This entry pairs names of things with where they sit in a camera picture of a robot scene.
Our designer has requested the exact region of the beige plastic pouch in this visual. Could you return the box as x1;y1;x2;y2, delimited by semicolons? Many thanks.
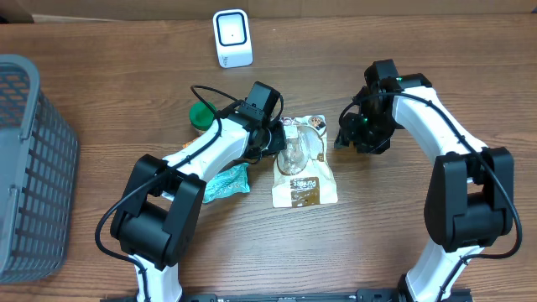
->
272;115;338;208

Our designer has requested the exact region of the teal packet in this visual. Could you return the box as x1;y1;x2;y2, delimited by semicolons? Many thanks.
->
203;163;250;204

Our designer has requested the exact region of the green lidded jar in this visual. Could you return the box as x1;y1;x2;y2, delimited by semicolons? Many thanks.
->
189;102;217;135

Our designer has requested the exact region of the orange snack packet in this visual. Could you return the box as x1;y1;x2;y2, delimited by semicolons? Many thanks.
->
182;138;198;148

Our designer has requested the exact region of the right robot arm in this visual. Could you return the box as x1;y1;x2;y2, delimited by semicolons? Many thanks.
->
334;60;523;301

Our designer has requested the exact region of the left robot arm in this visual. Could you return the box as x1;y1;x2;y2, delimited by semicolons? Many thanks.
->
104;81;285;301

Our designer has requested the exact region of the white barcode scanner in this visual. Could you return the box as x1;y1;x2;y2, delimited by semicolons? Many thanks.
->
212;8;253;69

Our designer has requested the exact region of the grey plastic mesh basket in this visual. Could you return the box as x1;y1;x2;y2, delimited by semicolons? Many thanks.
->
1;55;81;284

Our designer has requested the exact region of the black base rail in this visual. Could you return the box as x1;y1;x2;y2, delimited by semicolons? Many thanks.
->
100;287;473;302

